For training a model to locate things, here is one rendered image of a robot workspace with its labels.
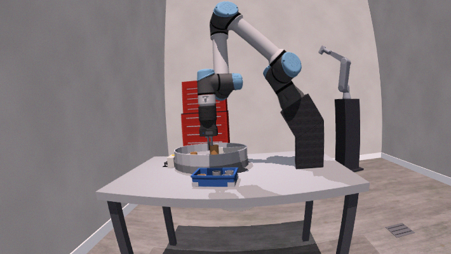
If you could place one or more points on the blue crate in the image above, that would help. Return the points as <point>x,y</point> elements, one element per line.
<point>209,180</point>

